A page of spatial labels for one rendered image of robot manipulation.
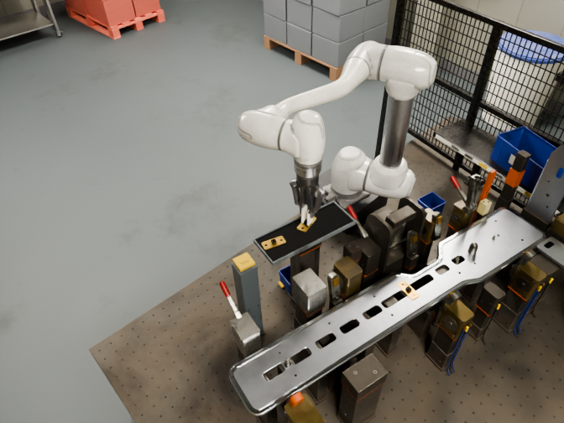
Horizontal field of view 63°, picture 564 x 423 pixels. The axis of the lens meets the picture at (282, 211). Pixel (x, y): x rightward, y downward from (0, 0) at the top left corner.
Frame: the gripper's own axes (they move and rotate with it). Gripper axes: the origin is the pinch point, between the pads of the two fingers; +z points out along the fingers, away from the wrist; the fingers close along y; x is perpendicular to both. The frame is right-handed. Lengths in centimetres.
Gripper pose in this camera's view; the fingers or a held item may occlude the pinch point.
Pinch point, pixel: (306, 215)
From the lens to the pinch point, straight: 164.7
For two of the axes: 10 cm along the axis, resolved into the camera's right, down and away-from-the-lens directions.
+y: 8.4, 3.6, -4.0
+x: 5.4, -6.0, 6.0
